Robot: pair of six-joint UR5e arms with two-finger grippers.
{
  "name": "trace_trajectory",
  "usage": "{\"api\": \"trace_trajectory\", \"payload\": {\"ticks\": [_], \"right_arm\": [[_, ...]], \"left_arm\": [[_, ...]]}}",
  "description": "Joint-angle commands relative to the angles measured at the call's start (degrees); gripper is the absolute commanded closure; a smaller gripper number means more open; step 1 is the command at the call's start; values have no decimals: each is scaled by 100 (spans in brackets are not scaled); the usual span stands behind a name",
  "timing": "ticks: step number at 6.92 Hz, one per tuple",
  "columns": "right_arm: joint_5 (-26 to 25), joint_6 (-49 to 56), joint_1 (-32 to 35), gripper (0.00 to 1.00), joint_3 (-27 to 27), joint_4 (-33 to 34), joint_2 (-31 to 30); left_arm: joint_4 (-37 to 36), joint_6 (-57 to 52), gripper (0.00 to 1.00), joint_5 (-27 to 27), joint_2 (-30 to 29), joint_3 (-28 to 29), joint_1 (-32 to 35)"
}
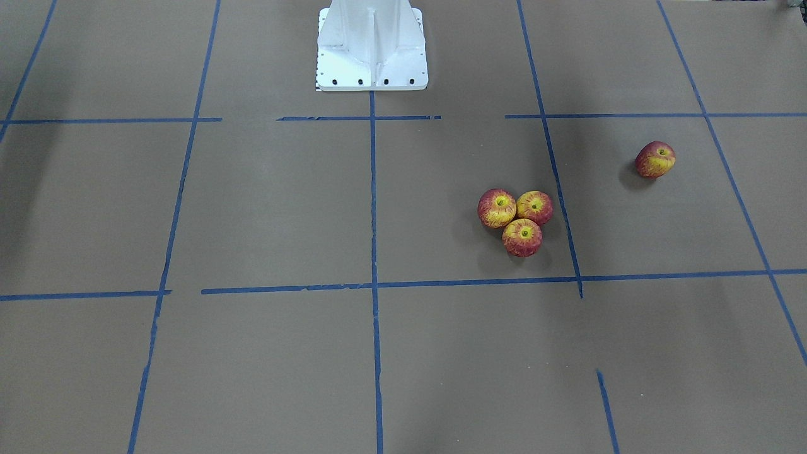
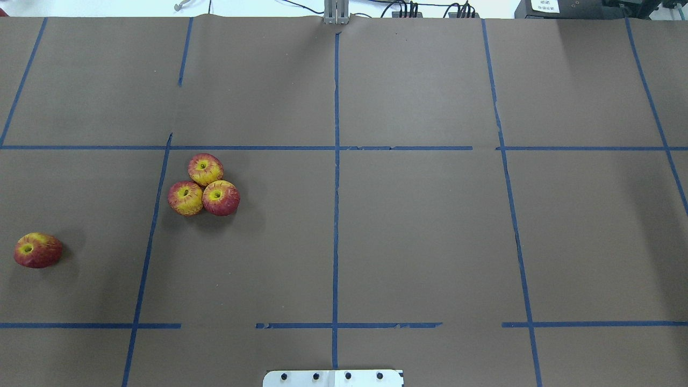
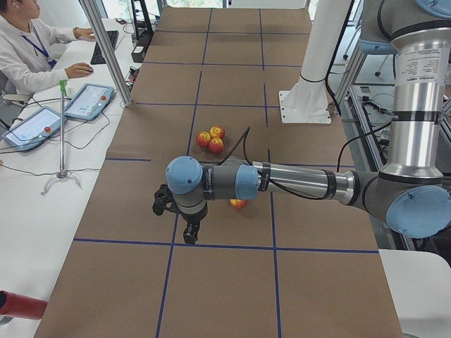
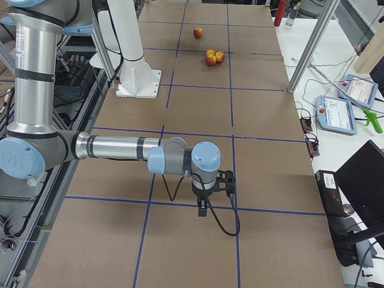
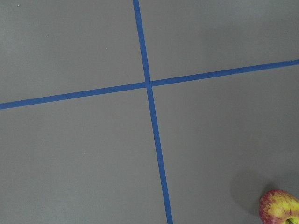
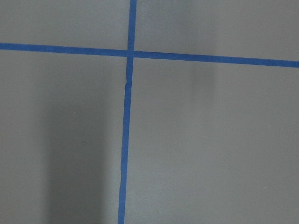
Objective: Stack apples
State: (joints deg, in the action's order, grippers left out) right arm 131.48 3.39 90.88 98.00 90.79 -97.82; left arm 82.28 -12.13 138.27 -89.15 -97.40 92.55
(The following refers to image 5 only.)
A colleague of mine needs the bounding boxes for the red yellow apple carried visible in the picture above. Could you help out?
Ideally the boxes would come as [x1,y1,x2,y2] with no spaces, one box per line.
[259,189,299,224]

